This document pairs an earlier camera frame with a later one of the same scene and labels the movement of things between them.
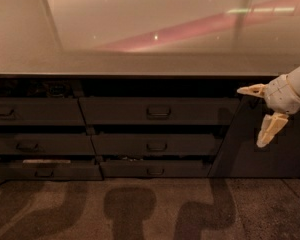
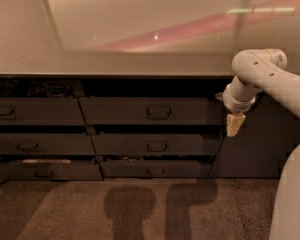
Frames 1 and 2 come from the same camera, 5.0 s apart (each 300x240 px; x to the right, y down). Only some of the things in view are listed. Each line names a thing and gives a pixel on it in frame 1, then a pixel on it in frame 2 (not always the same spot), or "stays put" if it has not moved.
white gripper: [281, 95] to [235, 103]
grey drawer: [41, 144] stays put
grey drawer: [45, 170] stays put
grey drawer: [54, 111] stays put
